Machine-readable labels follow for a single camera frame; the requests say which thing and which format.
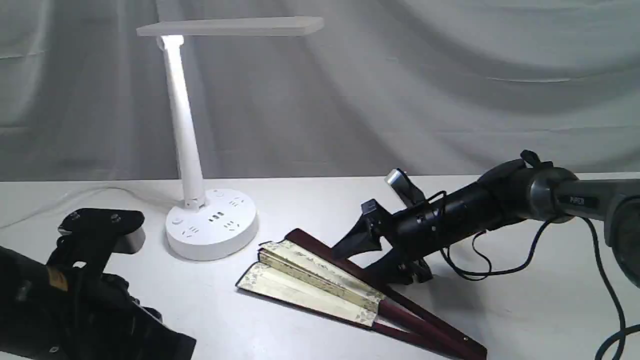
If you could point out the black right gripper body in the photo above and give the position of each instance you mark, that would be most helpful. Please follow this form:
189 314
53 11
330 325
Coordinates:
426 228

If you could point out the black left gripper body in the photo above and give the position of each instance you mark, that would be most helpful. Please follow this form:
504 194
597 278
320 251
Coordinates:
69 308

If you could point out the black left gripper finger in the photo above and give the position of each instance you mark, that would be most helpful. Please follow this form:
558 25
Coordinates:
175 342

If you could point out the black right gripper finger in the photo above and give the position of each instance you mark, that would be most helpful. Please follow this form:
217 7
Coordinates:
362 238
398 266

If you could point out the folding paper fan maroon ribs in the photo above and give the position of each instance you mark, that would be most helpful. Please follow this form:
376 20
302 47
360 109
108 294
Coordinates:
299 271

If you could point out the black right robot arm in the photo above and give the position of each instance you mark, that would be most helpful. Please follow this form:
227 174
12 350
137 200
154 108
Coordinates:
525 188

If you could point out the white desk lamp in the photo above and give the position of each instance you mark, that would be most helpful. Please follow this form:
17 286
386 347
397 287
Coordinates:
209 224

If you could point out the grey backdrop cloth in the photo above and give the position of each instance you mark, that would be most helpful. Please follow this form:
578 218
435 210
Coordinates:
433 87

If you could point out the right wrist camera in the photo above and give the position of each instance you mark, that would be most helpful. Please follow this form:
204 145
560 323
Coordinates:
408 193

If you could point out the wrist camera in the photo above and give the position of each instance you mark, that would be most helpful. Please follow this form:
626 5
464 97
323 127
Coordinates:
92 235
408 193

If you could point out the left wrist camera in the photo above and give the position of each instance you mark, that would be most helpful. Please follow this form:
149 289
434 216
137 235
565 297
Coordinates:
92 235

